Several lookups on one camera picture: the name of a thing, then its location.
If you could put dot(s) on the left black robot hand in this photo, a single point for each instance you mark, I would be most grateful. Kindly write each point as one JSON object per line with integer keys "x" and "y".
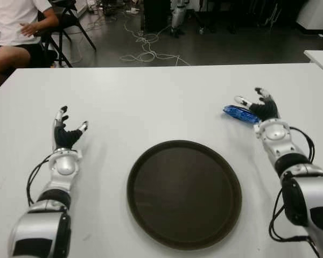
{"x": 64, "y": 137}

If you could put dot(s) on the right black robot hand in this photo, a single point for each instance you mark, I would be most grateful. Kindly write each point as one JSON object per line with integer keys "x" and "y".
{"x": 266, "y": 110}

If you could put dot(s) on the blue Oreo packet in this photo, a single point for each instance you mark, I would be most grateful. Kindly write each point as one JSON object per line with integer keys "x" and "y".
{"x": 238, "y": 113}

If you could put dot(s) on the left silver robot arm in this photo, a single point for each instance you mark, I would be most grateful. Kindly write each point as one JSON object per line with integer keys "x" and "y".
{"x": 64, "y": 166}

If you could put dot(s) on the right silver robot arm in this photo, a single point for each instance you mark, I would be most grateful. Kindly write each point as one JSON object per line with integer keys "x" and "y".
{"x": 312, "y": 193}

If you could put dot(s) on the white side table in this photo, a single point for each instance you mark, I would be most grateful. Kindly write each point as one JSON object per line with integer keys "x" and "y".
{"x": 321, "y": 59}

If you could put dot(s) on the black stand leg with caster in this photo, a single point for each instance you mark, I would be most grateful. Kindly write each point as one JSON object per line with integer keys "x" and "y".
{"x": 201, "y": 30}

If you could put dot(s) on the white machine housing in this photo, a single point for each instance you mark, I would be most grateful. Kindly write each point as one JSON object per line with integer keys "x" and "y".
{"x": 317, "y": 10}

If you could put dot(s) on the black folding chair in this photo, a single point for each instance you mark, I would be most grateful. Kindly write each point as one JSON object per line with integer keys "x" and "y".
{"x": 68, "y": 20}

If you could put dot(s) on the round dark brown tray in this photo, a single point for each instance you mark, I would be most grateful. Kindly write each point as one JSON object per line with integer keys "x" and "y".
{"x": 184, "y": 194}

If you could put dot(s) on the seated person in white shirt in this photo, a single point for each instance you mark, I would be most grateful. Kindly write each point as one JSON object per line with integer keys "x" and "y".
{"x": 13, "y": 24}

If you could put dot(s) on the silver humanoid robot legs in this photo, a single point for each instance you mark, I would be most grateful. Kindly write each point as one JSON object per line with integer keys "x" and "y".
{"x": 177, "y": 16}

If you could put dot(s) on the white low cabinet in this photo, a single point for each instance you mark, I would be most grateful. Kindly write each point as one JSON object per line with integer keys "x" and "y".
{"x": 80, "y": 5}

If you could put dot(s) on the white power strip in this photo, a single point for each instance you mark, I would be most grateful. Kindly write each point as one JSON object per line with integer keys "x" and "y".
{"x": 133, "y": 11}

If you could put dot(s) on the black cabinet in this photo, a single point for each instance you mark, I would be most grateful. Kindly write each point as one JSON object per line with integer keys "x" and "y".
{"x": 157, "y": 13}

